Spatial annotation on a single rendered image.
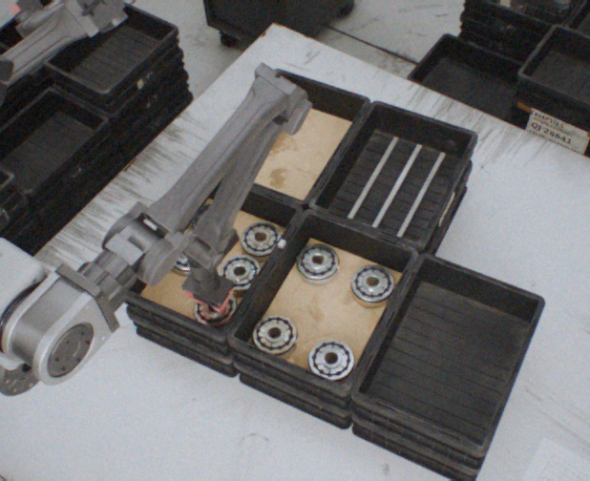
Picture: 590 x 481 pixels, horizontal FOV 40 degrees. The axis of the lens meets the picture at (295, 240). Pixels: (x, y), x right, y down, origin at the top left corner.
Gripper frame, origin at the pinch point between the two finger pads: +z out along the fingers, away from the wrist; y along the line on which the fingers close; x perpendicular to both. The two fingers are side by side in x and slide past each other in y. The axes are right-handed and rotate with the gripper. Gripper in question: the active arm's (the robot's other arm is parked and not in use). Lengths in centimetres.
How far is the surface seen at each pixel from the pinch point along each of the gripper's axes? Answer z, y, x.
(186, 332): 4.7, 4.0, 7.0
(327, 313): 6.5, -22.7, -13.0
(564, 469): 21, -84, -8
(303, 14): 56, 66, -160
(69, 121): 48, 111, -65
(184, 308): 5.9, 8.6, 1.2
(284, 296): 6.2, -11.1, -12.5
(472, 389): 8, -60, -10
